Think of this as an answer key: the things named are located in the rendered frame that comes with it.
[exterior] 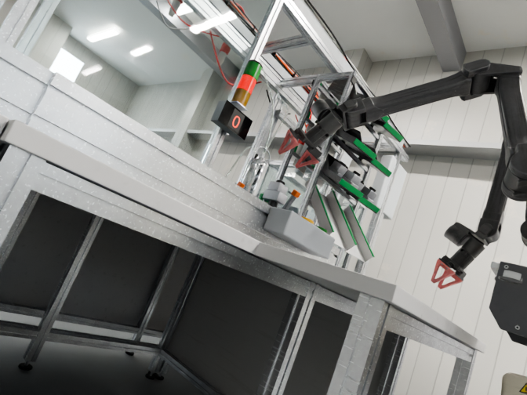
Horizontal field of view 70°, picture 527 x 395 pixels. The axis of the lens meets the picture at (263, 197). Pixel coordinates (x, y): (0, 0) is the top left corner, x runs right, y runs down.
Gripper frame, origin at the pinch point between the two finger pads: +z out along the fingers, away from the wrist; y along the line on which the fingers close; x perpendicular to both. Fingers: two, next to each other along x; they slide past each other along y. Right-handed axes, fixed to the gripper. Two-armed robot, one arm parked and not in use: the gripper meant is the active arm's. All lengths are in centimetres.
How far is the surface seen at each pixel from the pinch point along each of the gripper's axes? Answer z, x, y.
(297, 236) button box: 3.2, 37.2, 13.9
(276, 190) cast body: 7.7, 9.8, 2.6
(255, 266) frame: 12, 43, 23
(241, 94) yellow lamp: -2.2, -13.8, 21.3
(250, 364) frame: 90, 18, -74
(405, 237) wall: 15, -109, -302
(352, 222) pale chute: 3.5, 2.1, -49.2
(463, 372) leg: 0, 65, -59
